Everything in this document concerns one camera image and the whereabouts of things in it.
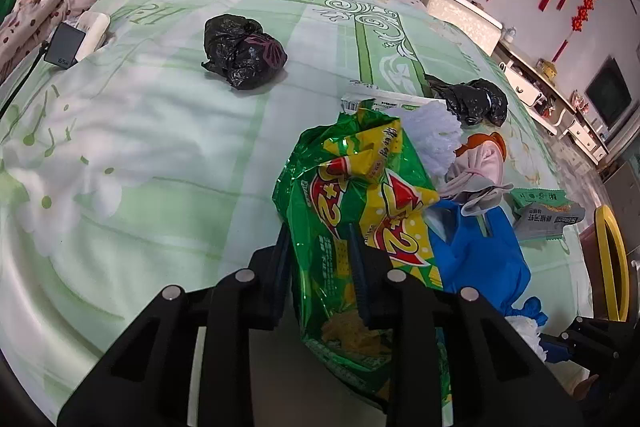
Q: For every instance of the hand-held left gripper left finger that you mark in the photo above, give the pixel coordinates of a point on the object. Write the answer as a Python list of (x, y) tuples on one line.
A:
[(280, 287)]

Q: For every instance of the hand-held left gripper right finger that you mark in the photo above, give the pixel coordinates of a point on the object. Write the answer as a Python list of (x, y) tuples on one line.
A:
[(361, 287)]

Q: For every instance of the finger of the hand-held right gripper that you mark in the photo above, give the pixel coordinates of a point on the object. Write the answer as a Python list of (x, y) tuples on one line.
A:
[(585, 337)]

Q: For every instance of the green yellow snack bag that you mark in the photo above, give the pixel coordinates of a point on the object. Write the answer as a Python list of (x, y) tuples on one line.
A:
[(350, 177)]

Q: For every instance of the pink sock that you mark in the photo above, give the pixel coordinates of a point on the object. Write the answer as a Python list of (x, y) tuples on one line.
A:
[(480, 169)]

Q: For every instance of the long white wrapper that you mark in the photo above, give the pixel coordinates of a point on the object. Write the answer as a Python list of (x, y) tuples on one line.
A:
[(395, 99)]

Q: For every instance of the small white fluffy cloth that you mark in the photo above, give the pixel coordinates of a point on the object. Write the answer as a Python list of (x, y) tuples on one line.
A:
[(525, 337)]

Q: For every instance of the yellow chair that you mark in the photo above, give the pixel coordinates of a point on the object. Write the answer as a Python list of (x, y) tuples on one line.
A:
[(612, 257)]

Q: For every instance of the grey snack packet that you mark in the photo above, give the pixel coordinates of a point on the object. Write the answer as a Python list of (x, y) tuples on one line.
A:
[(547, 224)]

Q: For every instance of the blue plastic bag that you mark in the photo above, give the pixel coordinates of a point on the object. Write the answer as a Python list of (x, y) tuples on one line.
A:
[(480, 257)]

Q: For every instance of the small green snack packet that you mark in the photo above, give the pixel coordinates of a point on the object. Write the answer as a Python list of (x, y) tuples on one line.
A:
[(537, 197)]

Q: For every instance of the grey sock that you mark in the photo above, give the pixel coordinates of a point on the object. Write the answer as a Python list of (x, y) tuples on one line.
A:
[(485, 202)]

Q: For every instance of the green floral blanket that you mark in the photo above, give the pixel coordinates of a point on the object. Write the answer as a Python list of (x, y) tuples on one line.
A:
[(150, 157)]

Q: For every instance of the orange cloth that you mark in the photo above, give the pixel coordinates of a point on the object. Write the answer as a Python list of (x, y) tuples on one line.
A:
[(492, 142)]

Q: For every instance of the small black plastic bag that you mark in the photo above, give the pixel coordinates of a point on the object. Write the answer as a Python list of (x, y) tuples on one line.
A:
[(475, 102)]

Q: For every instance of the white television console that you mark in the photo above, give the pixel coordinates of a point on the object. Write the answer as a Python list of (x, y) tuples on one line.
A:
[(550, 107)]

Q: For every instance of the large black plastic bag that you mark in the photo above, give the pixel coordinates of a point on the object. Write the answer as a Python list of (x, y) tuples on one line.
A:
[(240, 52)]

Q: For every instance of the black television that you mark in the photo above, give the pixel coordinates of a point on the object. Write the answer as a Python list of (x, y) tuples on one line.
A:
[(607, 92)]

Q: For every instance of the black power adapter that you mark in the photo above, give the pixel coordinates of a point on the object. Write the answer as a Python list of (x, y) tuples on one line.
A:
[(65, 44)]

